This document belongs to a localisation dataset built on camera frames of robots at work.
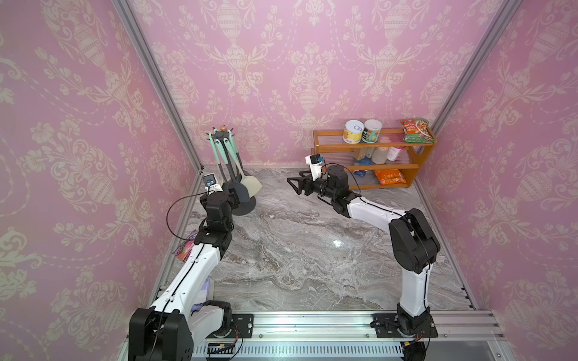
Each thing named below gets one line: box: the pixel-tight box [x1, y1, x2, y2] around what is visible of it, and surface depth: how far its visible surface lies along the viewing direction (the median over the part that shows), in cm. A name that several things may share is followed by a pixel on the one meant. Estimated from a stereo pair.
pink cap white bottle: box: [386, 145, 402, 162], surface depth 99 cm
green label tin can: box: [361, 118, 383, 144], surface depth 89 cm
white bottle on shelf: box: [371, 146, 390, 165], surface depth 104 cm
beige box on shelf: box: [353, 147, 367, 161], surface depth 102 cm
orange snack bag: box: [373, 168, 408, 186], surface depth 114 cm
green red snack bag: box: [399, 118, 436, 144], surface depth 91 cm
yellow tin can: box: [342, 119, 365, 144], surface depth 89 cm
